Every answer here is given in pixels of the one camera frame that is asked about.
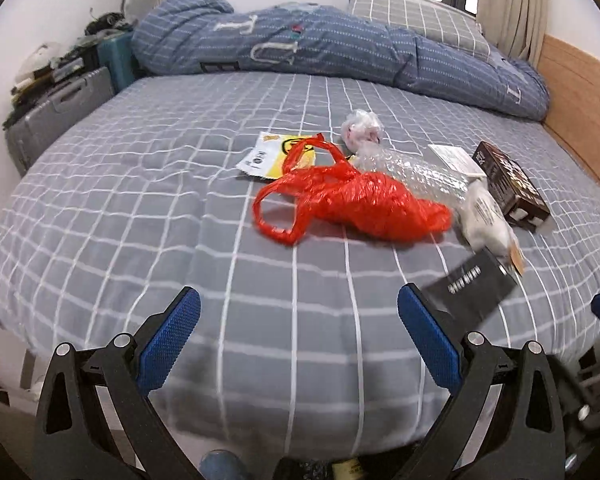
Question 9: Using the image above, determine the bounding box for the brown cookie box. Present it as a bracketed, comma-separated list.
[472, 141, 552, 233]

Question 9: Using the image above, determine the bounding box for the beige curtain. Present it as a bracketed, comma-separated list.
[475, 0, 551, 68]

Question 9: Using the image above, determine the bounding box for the grey checked pillow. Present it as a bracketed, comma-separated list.
[347, 0, 503, 68]

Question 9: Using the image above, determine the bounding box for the grey suitcase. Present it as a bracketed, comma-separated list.
[5, 66, 117, 176]

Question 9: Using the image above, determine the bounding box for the yellow and white snack packet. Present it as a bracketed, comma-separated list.
[236, 131, 326, 181]

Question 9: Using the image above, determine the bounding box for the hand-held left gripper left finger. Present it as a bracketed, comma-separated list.
[34, 286, 203, 480]

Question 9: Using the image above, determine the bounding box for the blue striped quilt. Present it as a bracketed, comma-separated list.
[130, 0, 551, 121]

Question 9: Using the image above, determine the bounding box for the teal suitcase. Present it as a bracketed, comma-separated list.
[97, 30, 146, 93]

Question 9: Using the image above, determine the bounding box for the clear plastic wrapper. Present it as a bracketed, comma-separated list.
[341, 109, 385, 152]

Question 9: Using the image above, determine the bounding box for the white pouch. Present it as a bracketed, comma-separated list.
[457, 180, 526, 276]

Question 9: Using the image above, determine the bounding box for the stack of dark items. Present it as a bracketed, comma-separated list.
[2, 42, 103, 126]

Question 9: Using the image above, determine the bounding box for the blue slipper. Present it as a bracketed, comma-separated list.
[200, 450, 248, 480]

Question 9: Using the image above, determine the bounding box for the grey checked bed sheet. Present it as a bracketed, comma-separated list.
[0, 71, 600, 466]

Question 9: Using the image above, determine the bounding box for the white round object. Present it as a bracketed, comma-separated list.
[15, 42, 63, 86]

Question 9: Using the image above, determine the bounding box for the small white box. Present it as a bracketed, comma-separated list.
[427, 143, 488, 181]

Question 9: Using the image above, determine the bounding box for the black card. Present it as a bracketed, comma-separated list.
[422, 249, 518, 331]

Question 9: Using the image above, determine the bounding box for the dark tangled clutter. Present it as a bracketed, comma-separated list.
[85, 9, 136, 36]

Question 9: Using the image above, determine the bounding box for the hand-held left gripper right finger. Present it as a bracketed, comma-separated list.
[397, 283, 566, 480]

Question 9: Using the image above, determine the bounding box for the clear bubble wrap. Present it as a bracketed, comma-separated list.
[352, 142, 473, 206]

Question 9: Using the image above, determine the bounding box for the red plastic bag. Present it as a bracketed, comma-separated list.
[252, 140, 453, 246]

